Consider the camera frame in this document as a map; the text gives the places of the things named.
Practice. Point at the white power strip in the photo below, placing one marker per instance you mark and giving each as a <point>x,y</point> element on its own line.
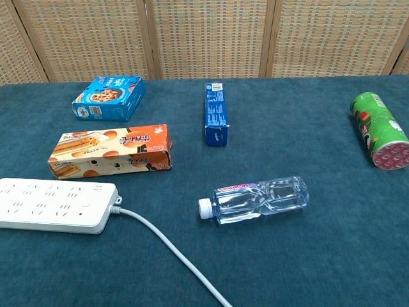
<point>51,204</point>

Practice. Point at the dark blue toothpaste box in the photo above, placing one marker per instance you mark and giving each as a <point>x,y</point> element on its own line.
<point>215,112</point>

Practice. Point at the clear plastic water bottle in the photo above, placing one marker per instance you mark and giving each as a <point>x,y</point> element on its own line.
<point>255,199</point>

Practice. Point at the orange biscuit stick box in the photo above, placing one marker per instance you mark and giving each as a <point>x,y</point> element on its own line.
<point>112,150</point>

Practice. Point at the blue cookie box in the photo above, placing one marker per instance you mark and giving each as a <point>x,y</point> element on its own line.
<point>108,97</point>

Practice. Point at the woven rattan folding screen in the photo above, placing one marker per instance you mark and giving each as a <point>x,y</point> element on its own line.
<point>207,35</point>

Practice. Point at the teal table cloth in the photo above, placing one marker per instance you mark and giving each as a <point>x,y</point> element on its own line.
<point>287,249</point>

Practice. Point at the green chips can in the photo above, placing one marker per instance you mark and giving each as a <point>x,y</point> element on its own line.
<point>380,128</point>

